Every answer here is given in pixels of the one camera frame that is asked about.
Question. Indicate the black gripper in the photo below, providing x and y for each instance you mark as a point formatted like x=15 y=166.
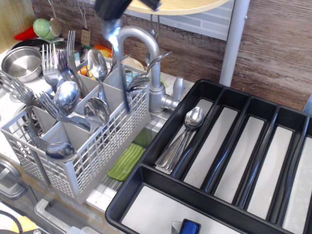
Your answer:
x=113 y=9

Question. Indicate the grey metal post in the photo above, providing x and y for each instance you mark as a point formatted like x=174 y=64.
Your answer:
x=239 y=17

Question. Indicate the wooden round shelf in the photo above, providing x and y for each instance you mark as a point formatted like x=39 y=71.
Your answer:
x=176 y=7

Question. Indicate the steel fork in middle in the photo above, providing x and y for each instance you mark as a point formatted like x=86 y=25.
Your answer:
x=48 y=104

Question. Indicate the large upright steel spoon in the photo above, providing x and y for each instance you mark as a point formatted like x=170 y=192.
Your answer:
x=99 y=71

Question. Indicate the small steel spoon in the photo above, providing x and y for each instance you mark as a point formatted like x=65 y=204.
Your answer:
x=111 y=30

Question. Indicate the grey plastic cutlery basket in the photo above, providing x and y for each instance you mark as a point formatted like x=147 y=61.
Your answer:
x=96 y=153

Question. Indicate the orange toy food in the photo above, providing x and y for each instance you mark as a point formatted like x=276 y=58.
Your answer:
x=106 y=52

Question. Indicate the steel fork behind basket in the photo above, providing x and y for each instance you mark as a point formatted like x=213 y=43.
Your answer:
x=114 y=60

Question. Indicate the steel forks left edge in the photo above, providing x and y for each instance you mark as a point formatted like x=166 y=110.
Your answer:
x=15 y=95

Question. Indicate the large steel spoon bowl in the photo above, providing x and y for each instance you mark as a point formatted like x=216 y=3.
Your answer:
x=96 y=113

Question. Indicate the silver toy faucet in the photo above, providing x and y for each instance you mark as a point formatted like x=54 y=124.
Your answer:
x=158 y=99

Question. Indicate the black cutlery tray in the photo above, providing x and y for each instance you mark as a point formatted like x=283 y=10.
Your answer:
x=246 y=170

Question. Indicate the hanging wooden grater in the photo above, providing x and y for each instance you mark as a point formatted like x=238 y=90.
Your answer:
x=85 y=36

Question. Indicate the steel spoon front corner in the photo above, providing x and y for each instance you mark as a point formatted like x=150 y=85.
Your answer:
x=60 y=151

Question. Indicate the upright steel fork left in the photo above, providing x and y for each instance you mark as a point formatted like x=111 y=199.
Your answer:
x=49 y=65

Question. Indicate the yellow object bottom left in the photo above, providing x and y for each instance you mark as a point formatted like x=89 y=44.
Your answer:
x=26 y=224

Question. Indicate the metal hanging hook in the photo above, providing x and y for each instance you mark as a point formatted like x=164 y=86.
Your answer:
x=155 y=25

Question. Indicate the green toy vegetable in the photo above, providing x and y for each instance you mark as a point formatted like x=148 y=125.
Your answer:
x=47 y=29

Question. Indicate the stack of steel spoons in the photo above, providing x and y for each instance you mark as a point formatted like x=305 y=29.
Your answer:
x=169 y=158

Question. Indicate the red toy pepper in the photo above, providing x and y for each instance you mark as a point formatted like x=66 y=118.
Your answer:
x=27 y=34

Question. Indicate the stainless steel pot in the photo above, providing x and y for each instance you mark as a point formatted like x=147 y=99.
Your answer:
x=24 y=62

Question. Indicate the tall upright steel fork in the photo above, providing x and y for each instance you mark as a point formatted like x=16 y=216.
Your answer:
x=67 y=66

